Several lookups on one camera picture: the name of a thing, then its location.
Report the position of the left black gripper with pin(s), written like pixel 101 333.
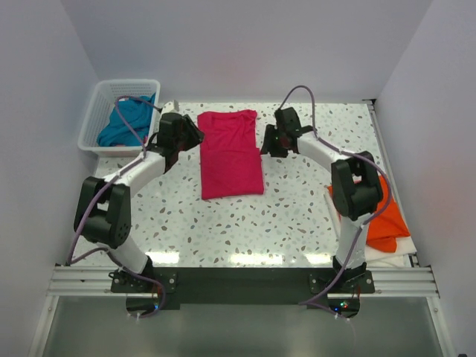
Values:
pixel 195 135

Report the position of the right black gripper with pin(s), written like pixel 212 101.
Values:
pixel 271 131

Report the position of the magenta t shirt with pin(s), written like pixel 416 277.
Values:
pixel 230 161

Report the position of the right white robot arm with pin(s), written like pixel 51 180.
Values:
pixel 355 183

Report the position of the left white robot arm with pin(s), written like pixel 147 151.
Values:
pixel 104 214

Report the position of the white cloth under stack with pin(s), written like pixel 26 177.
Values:
pixel 404 245

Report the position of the blue t shirt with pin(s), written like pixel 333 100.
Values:
pixel 137 114

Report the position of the white plastic basket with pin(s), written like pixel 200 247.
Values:
pixel 101 106

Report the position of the folded orange t shirt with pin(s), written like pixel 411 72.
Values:
pixel 388 234

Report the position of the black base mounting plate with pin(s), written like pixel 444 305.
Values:
pixel 223 286

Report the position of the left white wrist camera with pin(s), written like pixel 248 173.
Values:
pixel 170 107

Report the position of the aluminium frame rail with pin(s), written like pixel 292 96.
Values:
pixel 93 281

